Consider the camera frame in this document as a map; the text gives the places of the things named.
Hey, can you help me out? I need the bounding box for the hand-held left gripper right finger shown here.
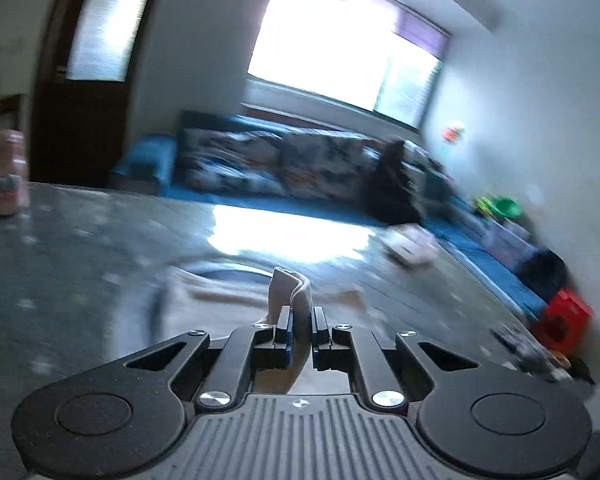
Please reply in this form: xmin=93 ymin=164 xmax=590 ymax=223
xmin=311 ymin=307 xmax=482 ymax=412

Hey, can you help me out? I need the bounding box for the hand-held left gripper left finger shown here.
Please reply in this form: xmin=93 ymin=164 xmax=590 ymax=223
xmin=123 ymin=308 xmax=296 ymax=409

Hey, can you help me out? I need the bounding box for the light grey cloth garment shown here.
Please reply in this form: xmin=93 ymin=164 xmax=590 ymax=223
xmin=161 ymin=266 xmax=367 ymax=397

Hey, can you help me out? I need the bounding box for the small white box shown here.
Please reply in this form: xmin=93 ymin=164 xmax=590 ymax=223
xmin=384 ymin=225 xmax=441 ymax=266

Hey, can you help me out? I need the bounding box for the blue sofa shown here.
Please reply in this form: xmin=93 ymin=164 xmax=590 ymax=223
xmin=111 ymin=110 xmax=551 ymax=322

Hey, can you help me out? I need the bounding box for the dark cloth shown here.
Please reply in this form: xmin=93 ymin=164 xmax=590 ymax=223
xmin=361 ymin=139 xmax=426 ymax=226

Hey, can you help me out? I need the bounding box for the patterned sofa cushion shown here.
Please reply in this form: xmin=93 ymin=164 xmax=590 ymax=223
xmin=280 ymin=130 xmax=381 ymax=202
xmin=179 ymin=126 xmax=286 ymax=192

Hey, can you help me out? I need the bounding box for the small dark clutter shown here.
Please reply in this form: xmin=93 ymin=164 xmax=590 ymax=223
xmin=490 ymin=325 xmax=572 ymax=377

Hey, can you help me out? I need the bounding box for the purple storage box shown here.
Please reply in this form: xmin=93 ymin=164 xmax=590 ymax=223
xmin=481 ymin=221 xmax=533 ymax=267

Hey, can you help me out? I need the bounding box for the green plastic toy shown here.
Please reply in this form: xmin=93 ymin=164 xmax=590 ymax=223
xmin=474 ymin=195 xmax=523 ymax=221

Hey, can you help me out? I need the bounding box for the black bag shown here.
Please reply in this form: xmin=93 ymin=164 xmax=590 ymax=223
xmin=518 ymin=248 xmax=569 ymax=304

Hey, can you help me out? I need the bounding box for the red box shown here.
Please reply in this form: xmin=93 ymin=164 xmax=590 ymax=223
xmin=532 ymin=290 xmax=594 ymax=352

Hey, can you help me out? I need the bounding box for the large bright window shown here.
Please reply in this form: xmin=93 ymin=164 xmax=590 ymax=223
xmin=246 ymin=0 xmax=452 ymax=130

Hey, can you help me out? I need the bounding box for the pink bottle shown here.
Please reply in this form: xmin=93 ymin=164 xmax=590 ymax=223
xmin=0 ymin=129 xmax=31 ymax=217

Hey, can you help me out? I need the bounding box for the brown door with glass pane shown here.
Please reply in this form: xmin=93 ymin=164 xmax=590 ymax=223
xmin=29 ymin=0 xmax=167 ymax=190

